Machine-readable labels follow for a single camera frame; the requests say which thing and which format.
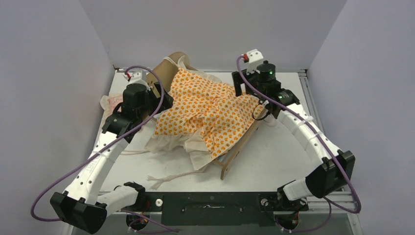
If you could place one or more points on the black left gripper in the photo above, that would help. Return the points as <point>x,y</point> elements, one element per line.
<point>158,89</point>

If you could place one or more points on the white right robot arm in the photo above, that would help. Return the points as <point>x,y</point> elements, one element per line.
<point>332,167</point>

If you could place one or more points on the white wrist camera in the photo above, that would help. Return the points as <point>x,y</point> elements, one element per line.
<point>253,58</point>
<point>135,78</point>

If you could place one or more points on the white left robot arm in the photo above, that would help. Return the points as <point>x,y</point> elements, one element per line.
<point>80,204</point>

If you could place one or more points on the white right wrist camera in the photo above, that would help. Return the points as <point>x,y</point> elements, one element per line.
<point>253,58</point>

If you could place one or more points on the pink frilled small pillow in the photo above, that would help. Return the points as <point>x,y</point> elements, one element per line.
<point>109,102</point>

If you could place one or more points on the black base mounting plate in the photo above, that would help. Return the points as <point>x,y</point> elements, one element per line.
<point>217,208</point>

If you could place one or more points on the orange patterned bed cushion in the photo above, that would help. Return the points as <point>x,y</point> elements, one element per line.
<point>207,113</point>

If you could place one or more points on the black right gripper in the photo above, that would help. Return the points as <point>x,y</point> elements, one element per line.
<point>238,82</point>

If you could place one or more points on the wooden pet bed frame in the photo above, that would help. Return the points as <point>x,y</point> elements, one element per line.
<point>227,155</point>

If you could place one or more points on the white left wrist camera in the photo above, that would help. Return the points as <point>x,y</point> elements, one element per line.
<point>135,78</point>

